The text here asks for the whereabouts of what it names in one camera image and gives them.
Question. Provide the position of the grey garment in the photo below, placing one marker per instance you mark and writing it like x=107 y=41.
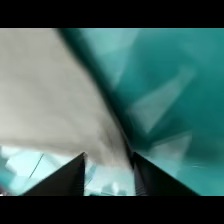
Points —
x=50 y=96

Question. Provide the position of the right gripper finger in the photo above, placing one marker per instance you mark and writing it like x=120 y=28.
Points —
x=68 y=180

